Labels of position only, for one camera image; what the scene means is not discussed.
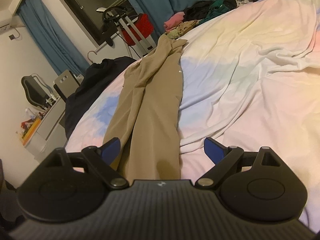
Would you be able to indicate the beige t-shirt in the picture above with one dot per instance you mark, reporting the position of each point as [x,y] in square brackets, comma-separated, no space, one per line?
[146,117]

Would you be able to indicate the wavy frame mirror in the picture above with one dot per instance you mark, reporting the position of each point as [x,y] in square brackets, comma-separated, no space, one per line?
[37,92]

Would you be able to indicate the pink garment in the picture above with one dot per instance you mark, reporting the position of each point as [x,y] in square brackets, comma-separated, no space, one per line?
[174,21]

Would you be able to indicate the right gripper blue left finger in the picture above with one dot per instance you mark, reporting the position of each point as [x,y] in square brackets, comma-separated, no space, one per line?
[103,161]

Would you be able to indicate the blue curtain left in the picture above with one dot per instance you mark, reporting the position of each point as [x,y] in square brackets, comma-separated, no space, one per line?
[52,41]

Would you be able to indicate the garment steamer stand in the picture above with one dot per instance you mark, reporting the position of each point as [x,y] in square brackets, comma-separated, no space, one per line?
[117,17]

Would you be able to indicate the dark window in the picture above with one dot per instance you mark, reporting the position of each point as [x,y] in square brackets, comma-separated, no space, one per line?
[86,13]

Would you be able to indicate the khaki patterned garment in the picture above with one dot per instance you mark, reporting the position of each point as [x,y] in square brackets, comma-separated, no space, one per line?
[181,29]

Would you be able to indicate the white dresser desk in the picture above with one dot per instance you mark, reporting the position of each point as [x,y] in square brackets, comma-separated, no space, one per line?
[47,134]

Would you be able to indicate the green garment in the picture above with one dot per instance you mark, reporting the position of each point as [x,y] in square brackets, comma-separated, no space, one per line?
[219,7]

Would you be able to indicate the black garment in pile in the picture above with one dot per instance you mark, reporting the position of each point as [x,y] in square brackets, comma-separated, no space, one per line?
[197,11]

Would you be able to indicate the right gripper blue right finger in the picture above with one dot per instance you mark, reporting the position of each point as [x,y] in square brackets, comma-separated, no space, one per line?
[226,160]

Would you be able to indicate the white air conditioner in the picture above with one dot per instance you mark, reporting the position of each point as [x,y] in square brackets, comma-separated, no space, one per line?
[5,20]

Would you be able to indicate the black and beige chair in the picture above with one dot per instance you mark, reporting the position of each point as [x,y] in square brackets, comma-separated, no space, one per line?
[66,84]

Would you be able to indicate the black garment on bed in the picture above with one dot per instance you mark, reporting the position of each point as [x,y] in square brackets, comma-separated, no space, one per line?
[97,78]

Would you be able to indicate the red garment on stand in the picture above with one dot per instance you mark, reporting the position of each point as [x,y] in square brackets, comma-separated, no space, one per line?
[144,26]

